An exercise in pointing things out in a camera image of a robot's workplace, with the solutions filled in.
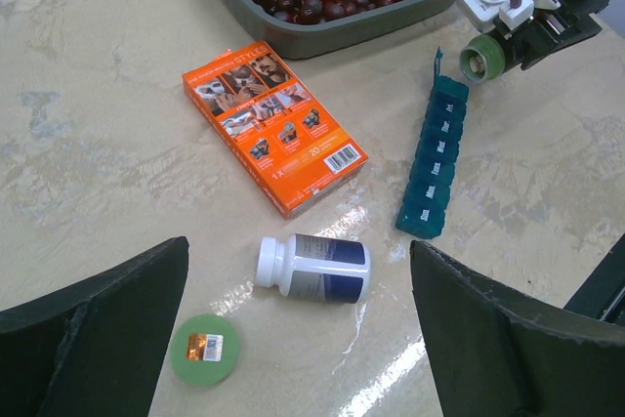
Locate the orange cardboard box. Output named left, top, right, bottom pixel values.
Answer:
left=182, top=41, right=368, bottom=219

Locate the white blue pill bottle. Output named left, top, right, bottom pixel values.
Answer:
left=255, top=233, right=372, bottom=304

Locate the aluminium rail frame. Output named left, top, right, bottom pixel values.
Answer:
left=563, top=236, right=625, bottom=326

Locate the teal weekly pill organizer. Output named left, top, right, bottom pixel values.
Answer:
left=396, top=50, right=469, bottom=239

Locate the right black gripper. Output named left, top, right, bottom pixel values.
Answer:
left=492, top=0, right=609, bottom=70

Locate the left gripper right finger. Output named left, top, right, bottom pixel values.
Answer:
left=410, top=241, right=624, bottom=416

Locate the grey fruit tray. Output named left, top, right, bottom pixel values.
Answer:
left=222, top=0, right=455, bottom=60

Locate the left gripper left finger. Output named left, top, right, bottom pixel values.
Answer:
left=1, top=236, right=188, bottom=416

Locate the green pill bottle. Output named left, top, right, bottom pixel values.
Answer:
left=459, top=30, right=522, bottom=83

